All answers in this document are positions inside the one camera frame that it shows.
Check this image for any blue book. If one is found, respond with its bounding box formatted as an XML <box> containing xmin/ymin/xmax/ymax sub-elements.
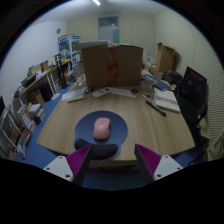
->
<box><xmin>141</xmin><ymin>73</ymin><xmax>172</xmax><ymax>92</ymax></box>

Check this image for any black marker pen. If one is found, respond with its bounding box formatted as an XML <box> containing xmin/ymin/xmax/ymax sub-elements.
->
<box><xmin>145</xmin><ymin>99</ymin><xmax>167</xmax><ymax>117</ymax></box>

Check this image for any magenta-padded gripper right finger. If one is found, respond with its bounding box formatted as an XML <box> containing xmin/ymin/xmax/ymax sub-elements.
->
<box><xmin>133</xmin><ymin>143</ymin><xmax>184</xmax><ymax>185</ymax></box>

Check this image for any cluttered shelf unit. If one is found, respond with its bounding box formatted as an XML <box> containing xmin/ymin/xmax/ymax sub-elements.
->
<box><xmin>0</xmin><ymin>59</ymin><xmax>73</xmax><ymax>159</ymax></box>

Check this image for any white paper sheet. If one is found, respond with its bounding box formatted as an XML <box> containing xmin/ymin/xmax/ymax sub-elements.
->
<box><xmin>109</xmin><ymin>87</ymin><xmax>138</xmax><ymax>99</ymax></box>
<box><xmin>61</xmin><ymin>87</ymin><xmax>88</xmax><ymax>101</ymax></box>

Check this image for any large white book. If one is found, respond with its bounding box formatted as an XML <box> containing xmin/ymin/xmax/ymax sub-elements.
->
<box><xmin>153</xmin><ymin>87</ymin><xmax>181</xmax><ymax>114</ymax></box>

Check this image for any round dark blue mouse pad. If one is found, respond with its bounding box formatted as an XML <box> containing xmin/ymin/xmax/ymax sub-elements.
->
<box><xmin>73</xmin><ymin>110</ymin><xmax>129</xmax><ymax>161</ymax></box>

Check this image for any flat white remote control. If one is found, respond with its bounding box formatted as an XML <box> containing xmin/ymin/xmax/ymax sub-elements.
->
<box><xmin>66</xmin><ymin>93</ymin><xmax>86</xmax><ymax>103</ymax></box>

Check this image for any tall open cardboard box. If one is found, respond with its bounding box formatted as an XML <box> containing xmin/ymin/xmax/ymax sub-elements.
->
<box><xmin>155</xmin><ymin>42</ymin><xmax>177</xmax><ymax>74</ymax></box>

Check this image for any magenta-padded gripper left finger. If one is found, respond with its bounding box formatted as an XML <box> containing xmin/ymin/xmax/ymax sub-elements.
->
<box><xmin>43</xmin><ymin>143</ymin><xmax>94</xmax><ymax>187</ymax></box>

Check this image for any large brown cardboard box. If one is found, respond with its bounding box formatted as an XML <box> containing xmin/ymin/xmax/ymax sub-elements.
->
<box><xmin>80</xmin><ymin>45</ymin><xmax>144</xmax><ymax>89</ymax></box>

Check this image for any clear plastic jug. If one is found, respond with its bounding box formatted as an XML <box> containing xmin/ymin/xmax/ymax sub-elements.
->
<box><xmin>72</xmin><ymin>61</ymin><xmax>85</xmax><ymax>86</ymax></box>

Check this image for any frosted window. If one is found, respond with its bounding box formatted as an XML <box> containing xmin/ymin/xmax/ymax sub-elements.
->
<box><xmin>98</xmin><ymin>16</ymin><xmax>120</xmax><ymax>44</ymax></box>

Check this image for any black office chair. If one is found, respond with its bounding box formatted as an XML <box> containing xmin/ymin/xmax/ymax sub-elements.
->
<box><xmin>176</xmin><ymin>65</ymin><xmax>209</xmax><ymax>164</ymax></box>

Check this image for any pink computer mouse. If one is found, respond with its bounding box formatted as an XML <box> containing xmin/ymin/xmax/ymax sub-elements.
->
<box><xmin>92</xmin><ymin>117</ymin><xmax>111</xmax><ymax>140</ymax></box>

